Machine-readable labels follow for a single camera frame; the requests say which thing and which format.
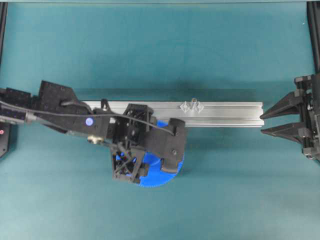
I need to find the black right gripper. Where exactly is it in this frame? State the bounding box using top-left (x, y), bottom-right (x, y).
top-left (143, 118), bottom-right (187, 173)

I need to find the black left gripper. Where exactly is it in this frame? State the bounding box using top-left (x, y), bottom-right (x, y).
top-left (260, 74), bottom-right (320, 160)

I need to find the large blue plastic gear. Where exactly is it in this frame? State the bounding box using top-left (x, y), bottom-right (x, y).
top-left (138, 121), bottom-right (185, 188)

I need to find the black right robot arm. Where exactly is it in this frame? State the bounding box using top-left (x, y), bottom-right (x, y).
top-left (0, 81), bottom-right (187, 177)

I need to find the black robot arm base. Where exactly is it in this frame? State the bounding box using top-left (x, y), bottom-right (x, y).
top-left (0, 122), bottom-right (11, 158)

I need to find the silver aluminium extrusion rail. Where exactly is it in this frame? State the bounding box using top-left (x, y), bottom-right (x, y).
top-left (82, 100), bottom-right (265, 129)

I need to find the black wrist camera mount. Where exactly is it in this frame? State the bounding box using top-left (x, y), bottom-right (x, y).
top-left (110, 103), bottom-right (154, 184)

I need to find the black right frame post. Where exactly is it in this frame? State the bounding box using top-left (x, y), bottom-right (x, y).
top-left (306, 1), bottom-right (320, 73)

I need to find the black frame post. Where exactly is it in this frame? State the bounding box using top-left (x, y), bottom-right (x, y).
top-left (0, 2), bottom-right (8, 60)
top-left (306, 1), bottom-right (320, 73)

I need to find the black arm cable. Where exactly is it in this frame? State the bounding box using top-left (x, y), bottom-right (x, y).
top-left (0, 99), bottom-right (176, 133)

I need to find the black left frame post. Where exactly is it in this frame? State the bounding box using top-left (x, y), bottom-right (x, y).
top-left (0, 2), bottom-right (8, 60)

